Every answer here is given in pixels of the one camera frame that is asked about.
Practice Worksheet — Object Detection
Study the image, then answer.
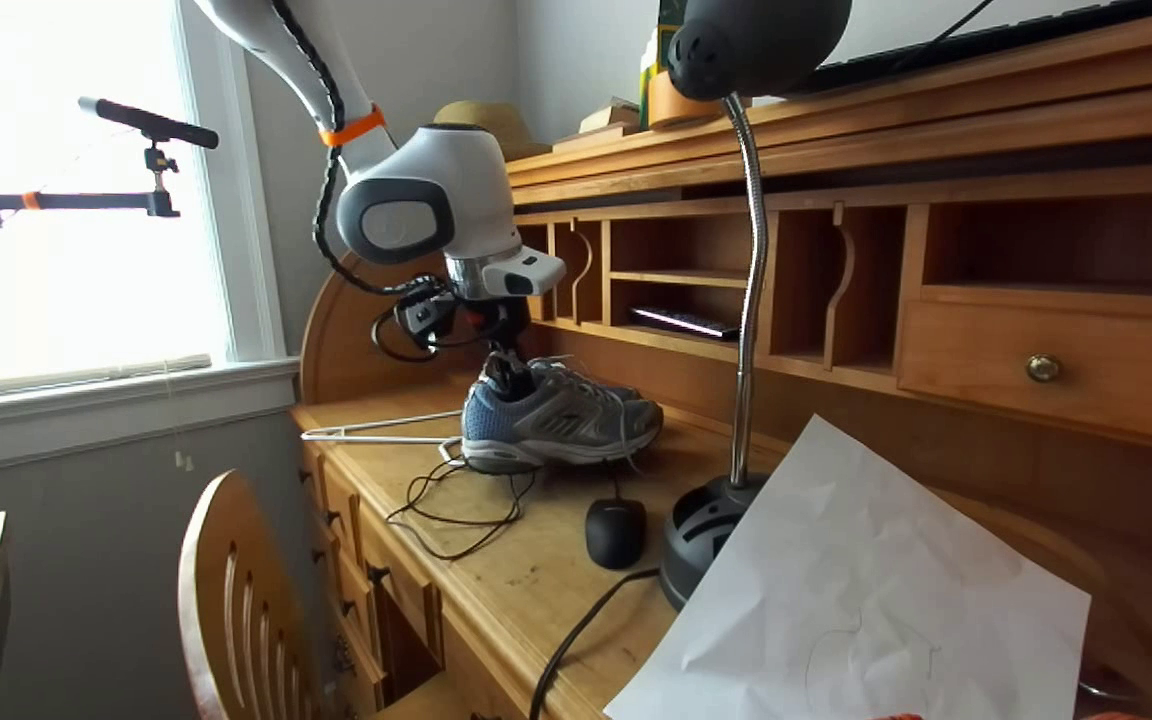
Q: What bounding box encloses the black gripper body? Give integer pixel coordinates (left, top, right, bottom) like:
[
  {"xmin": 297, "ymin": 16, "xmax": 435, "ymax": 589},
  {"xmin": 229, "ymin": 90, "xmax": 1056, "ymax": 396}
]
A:
[{"xmin": 473, "ymin": 293, "xmax": 535, "ymax": 360}]

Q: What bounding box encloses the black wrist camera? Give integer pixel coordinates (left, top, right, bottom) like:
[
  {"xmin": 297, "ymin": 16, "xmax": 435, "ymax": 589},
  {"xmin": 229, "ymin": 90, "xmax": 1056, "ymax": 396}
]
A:
[{"xmin": 389, "ymin": 275, "xmax": 465, "ymax": 356}]

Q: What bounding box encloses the white paper sheet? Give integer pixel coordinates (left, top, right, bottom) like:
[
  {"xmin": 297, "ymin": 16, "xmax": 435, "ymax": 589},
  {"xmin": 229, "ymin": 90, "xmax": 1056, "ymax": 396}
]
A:
[{"xmin": 599, "ymin": 413, "xmax": 1096, "ymax": 720}]

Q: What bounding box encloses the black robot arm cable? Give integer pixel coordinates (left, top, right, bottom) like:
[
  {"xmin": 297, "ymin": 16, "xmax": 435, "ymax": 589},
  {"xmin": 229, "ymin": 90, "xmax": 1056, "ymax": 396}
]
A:
[{"xmin": 266, "ymin": 0, "xmax": 473, "ymax": 367}]

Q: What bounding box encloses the black lamp power cord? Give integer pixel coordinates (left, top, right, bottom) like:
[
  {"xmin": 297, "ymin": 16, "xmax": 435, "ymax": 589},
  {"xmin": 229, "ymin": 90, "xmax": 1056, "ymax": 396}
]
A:
[{"xmin": 524, "ymin": 565, "xmax": 665, "ymax": 720}]

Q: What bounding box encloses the blue grey sneaker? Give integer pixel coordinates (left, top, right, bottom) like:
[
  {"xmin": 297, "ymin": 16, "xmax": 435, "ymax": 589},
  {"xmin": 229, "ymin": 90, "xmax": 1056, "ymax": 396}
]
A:
[{"xmin": 455, "ymin": 356, "xmax": 666, "ymax": 481}]

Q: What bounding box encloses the green bottle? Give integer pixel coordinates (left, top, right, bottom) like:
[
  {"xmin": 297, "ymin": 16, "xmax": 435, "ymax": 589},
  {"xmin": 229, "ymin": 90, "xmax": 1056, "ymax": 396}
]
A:
[{"xmin": 653, "ymin": 0, "xmax": 686, "ymax": 70}]

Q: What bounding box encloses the orange velcro strap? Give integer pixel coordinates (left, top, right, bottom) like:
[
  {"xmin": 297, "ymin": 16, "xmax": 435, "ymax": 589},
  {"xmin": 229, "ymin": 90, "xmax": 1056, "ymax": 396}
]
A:
[{"xmin": 314, "ymin": 107, "xmax": 389, "ymax": 152}]

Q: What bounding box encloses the white window frame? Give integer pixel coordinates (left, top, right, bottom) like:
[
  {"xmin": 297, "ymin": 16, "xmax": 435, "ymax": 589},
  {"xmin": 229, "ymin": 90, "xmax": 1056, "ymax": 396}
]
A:
[{"xmin": 0, "ymin": 0, "xmax": 304, "ymax": 481}]

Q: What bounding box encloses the black computer mouse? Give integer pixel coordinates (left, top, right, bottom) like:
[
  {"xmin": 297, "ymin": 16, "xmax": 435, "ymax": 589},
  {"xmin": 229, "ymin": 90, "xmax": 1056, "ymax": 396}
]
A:
[{"xmin": 582, "ymin": 496, "xmax": 653, "ymax": 575}]

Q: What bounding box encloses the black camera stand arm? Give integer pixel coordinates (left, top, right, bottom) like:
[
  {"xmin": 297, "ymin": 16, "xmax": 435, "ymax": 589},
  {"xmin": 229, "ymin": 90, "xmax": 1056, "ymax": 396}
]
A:
[{"xmin": 0, "ymin": 90, "xmax": 223, "ymax": 234}]

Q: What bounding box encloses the white wire hanger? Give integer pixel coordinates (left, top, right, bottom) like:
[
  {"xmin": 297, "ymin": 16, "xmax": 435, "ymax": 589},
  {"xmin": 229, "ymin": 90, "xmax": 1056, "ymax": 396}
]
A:
[{"xmin": 297, "ymin": 400, "xmax": 473, "ymax": 471}]

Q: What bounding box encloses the wooden drawer with brass knob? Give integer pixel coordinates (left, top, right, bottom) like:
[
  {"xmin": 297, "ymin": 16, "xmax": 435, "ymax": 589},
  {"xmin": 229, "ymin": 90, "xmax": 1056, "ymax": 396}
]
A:
[{"xmin": 893, "ymin": 294, "xmax": 1152, "ymax": 450}]

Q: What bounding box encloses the black flat device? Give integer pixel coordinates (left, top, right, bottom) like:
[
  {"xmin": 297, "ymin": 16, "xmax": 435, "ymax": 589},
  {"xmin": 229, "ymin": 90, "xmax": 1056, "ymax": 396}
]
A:
[{"xmin": 628, "ymin": 301, "xmax": 741, "ymax": 345}]

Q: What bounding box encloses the wooden chair back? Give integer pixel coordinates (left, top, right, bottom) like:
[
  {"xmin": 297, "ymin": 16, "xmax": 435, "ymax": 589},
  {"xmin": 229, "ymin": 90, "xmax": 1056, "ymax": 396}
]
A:
[{"xmin": 171, "ymin": 463, "xmax": 473, "ymax": 720}]

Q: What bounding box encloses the black gooseneck desk lamp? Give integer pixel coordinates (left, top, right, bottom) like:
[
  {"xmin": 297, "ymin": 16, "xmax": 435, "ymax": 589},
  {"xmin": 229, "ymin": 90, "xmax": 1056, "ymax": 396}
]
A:
[{"xmin": 657, "ymin": 0, "xmax": 855, "ymax": 613}]

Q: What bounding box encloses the wooden rolltop desk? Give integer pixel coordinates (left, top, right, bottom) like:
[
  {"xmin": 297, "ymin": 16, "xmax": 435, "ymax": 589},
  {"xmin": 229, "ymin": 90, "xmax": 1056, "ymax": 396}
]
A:
[{"xmin": 287, "ymin": 0, "xmax": 1152, "ymax": 720}]

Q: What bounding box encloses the thin black mouse cable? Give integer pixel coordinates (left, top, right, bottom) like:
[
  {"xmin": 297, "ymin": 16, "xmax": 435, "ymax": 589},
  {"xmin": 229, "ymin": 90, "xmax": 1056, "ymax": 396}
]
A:
[{"xmin": 383, "ymin": 454, "xmax": 539, "ymax": 568}]

